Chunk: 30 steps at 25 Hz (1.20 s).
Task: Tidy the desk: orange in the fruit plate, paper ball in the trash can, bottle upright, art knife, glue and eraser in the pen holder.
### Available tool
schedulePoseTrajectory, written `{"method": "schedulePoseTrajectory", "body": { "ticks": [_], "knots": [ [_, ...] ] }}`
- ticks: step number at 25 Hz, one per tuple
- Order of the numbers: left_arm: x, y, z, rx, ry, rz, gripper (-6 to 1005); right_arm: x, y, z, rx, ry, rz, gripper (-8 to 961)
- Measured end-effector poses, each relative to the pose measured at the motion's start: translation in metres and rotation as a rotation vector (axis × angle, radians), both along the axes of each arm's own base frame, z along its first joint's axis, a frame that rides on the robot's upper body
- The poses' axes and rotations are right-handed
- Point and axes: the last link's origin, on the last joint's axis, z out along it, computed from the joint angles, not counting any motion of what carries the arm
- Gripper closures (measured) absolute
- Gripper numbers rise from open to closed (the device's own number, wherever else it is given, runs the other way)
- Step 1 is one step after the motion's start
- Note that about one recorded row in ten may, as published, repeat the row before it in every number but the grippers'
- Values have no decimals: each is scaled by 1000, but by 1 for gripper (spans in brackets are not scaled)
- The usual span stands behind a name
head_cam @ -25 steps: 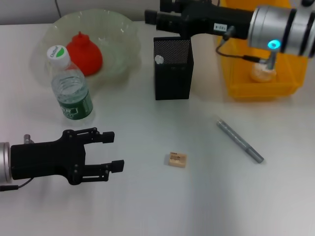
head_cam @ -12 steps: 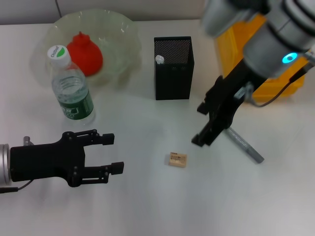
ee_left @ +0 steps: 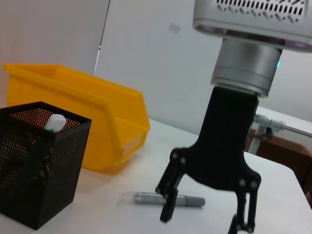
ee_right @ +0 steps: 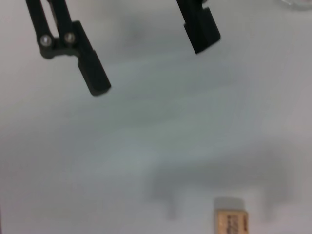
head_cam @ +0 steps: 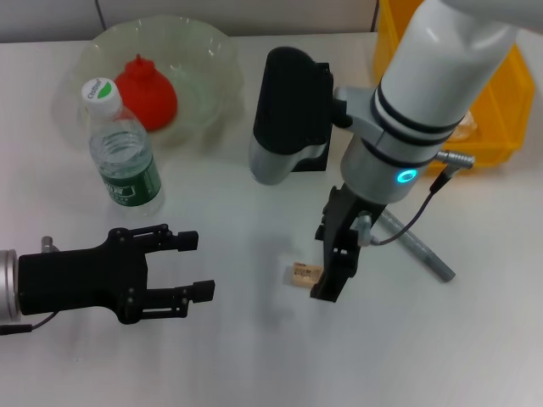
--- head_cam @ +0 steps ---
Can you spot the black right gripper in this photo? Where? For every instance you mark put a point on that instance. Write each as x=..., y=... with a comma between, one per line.
x=345, y=212

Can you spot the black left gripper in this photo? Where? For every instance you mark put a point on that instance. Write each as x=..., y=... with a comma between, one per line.
x=76, y=280

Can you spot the beige eraser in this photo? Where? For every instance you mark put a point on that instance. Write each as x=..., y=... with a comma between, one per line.
x=303, y=275

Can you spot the grey marker pen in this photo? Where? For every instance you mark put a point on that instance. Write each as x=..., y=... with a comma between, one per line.
x=428, y=256

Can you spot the clear water bottle green label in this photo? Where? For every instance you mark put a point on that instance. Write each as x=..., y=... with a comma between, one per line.
x=127, y=182

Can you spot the white paper ball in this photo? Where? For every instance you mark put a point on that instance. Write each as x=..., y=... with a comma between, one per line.
x=468, y=127

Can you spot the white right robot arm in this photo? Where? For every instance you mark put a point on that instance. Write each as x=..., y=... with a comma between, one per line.
x=445, y=63

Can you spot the black mesh pen holder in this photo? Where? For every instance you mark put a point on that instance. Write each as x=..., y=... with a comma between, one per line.
x=321, y=85

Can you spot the red-orange toy fruit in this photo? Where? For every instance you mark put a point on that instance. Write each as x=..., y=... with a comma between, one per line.
x=152, y=97

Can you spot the pale green glass fruit plate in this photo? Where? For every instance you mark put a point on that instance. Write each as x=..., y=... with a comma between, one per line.
x=203, y=76

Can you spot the yellow plastic bin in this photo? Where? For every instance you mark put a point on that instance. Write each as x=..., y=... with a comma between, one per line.
x=505, y=106

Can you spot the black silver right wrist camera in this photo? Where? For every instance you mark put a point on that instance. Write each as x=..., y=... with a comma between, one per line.
x=280, y=106

